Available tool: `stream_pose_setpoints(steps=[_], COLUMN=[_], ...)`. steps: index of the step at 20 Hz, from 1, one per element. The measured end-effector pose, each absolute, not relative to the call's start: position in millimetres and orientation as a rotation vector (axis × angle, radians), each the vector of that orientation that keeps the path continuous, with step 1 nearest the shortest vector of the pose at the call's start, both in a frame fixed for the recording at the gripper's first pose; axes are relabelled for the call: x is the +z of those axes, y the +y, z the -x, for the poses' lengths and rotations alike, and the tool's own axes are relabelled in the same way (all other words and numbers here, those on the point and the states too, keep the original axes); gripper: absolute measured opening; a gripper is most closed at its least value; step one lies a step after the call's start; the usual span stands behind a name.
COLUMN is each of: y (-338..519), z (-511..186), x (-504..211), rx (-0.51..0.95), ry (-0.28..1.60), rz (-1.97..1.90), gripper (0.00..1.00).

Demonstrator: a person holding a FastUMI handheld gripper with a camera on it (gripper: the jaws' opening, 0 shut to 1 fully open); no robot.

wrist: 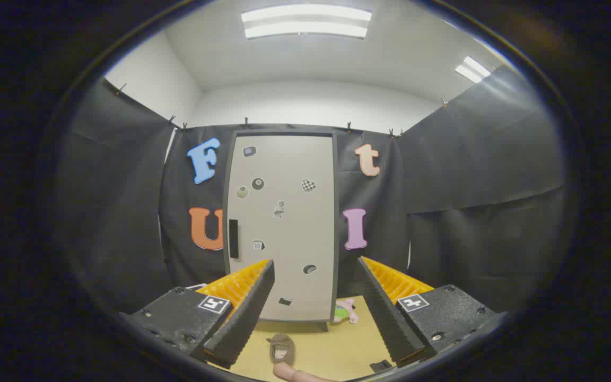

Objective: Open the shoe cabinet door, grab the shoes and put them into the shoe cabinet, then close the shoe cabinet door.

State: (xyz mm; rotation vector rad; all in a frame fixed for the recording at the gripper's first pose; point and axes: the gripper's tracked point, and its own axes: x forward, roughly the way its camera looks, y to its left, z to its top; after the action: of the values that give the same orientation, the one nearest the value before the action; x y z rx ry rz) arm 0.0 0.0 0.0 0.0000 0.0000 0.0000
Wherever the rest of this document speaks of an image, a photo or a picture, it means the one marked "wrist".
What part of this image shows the brown suede shoe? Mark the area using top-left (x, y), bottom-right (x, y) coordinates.
top-left (267, 333), bottom-right (296, 365)

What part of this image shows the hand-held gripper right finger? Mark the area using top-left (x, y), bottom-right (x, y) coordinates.
top-left (357, 256), bottom-right (508, 368)

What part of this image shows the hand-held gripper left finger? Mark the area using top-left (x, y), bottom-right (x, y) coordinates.
top-left (120, 259), bottom-right (276, 369)

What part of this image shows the ceiling light panel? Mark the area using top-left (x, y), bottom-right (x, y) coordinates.
top-left (455, 56), bottom-right (492, 84)
top-left (241, 4), bottom-right (373, 40)

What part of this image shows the pink and green plush toy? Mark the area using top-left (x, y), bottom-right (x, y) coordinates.
top-left (333, 298), bottom-right (360, 325)

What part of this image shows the black backdrop cloth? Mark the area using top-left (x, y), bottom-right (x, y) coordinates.
top-left (56, 64), bottom-right (567, 319)

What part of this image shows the grey shoe cabinet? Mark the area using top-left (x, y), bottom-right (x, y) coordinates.
top-left (223, 127), bottom-right (340, 333)

